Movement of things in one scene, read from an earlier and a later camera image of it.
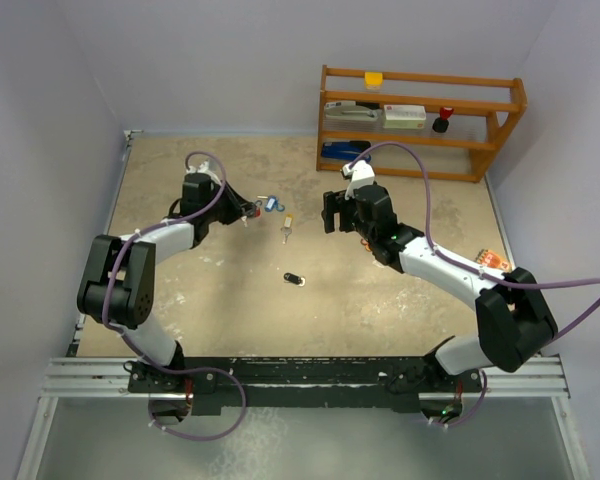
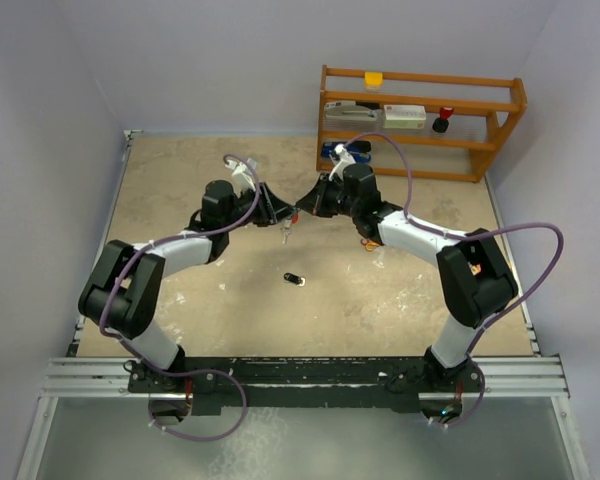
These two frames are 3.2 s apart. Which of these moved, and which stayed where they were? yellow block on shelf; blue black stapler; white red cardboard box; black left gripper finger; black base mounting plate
Moved: black left gripper finger
Stayed: white red cardboard box; yellow block on shelf; blue black stapler; black base mounting plate
